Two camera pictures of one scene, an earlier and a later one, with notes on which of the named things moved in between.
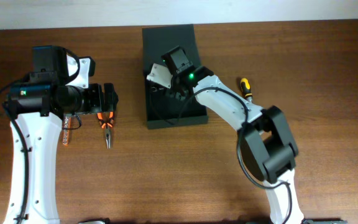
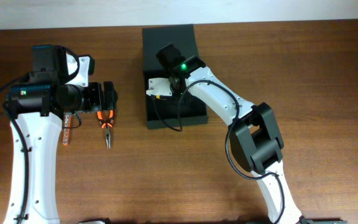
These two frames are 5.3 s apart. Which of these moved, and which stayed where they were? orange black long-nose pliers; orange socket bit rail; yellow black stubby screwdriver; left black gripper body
Moved: yellow black stubby screwdriver
Stayed: left black gripper body; orange black long-nose pliers; orange socket bit rail
